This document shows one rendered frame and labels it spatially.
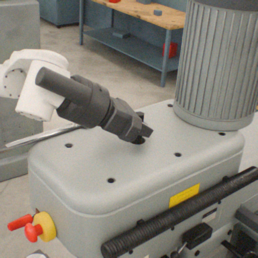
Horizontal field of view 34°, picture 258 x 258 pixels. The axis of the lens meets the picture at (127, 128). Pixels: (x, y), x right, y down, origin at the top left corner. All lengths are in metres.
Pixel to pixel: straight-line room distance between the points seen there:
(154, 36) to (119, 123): 6.30
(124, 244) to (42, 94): 0.31
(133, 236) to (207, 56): 0.41
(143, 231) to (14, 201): 2.99
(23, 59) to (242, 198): 0.69
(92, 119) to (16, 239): 2.68
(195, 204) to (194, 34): 0.36
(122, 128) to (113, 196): 0.15
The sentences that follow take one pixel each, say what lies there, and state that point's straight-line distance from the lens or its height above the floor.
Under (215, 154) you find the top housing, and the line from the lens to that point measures 0.92.
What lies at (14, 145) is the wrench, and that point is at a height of 1.90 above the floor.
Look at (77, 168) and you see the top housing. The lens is 0.81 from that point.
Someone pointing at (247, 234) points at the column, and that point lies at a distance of 1.33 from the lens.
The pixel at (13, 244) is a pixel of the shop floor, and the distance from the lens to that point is 3.38.
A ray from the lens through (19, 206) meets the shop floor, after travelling 3.70.
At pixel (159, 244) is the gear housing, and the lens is 0.96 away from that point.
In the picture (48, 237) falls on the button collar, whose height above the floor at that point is 1.76.
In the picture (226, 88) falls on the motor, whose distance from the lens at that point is 0.95.
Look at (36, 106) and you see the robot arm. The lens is 0.75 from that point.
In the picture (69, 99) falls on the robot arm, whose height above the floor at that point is 2.03.
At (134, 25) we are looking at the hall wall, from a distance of 7.45.
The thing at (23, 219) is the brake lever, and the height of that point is 1.71.
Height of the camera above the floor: 2.36
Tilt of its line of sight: 29 degrees down
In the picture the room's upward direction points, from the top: 4 degrees clockwise
